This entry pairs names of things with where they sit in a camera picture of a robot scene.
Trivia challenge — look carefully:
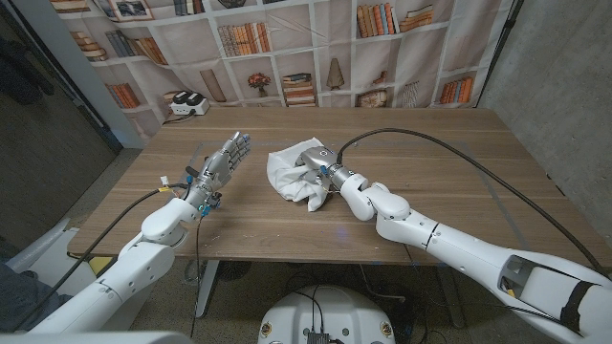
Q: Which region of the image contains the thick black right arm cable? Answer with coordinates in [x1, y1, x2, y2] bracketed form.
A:
[336, 127, 608, 278]

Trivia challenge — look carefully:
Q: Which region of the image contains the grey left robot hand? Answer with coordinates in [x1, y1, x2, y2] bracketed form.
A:
[184, 131, 252, 209]

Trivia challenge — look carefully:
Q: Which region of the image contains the thin black left wrist cable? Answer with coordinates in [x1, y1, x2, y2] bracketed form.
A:
[188, 215, 206, 338]

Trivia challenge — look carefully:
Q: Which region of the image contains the printed bookshelf backdrop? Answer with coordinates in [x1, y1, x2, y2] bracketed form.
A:
[47, 0, 515, 140]

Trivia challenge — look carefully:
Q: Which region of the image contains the yellow paper sheet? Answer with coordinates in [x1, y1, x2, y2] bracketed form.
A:
[88, 256, 114, 276]

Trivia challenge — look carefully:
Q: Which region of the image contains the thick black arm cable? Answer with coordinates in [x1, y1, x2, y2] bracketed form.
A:
[336, 127, 608, 278]
[9, 183, 190, 333]

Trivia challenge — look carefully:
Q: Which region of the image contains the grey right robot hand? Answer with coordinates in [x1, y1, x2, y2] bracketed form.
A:
[295, 145, 354, 192]

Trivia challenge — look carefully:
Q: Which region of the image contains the black backdrop stand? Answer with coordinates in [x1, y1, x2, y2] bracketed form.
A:
[475, 0, 525, 109]

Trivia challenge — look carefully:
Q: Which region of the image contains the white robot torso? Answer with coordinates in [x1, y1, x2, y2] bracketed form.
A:
[257, 285, 397, 344]

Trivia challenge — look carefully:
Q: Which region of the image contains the white power strip with adapters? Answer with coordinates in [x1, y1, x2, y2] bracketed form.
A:
[169, 90, 211, 117]

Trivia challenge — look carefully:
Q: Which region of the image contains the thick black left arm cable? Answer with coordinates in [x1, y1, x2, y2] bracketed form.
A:
[9, 183, 190, 333]

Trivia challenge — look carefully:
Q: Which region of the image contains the grey table leg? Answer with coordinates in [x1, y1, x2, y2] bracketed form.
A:
[437, 266, 466, 330]
[193, 260, 221, 319]

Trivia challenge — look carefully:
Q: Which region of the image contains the person in blue jeans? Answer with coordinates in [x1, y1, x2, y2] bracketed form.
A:
[0, 262, 73, 332]

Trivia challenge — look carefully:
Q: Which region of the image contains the white cloth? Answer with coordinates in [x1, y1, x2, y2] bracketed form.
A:
[266, 137, 334, 213]

